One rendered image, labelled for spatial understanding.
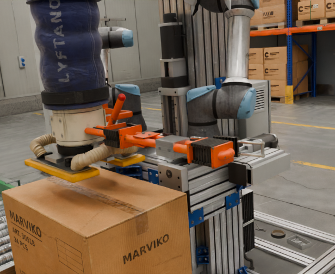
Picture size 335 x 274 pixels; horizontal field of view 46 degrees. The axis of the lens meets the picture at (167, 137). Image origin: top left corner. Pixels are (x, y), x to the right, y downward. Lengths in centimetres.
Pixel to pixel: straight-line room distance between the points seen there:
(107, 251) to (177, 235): 28
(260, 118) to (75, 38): 108
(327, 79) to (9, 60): 782
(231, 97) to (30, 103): 981
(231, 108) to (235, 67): 16
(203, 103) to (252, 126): 52
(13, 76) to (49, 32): 979
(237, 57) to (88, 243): 86
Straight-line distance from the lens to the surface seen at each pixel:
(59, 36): 130
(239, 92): 150
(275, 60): 930
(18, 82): 1114
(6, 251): 215
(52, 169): 135
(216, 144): 93
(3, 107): 1087
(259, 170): 161
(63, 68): 130
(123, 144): 116
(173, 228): 136
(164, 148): 103
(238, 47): 155
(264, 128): 207
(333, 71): 1005
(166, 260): 138
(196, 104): 154
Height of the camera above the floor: 144
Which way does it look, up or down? 13 degrees down
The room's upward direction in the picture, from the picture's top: 4 degrees counter-clockwise
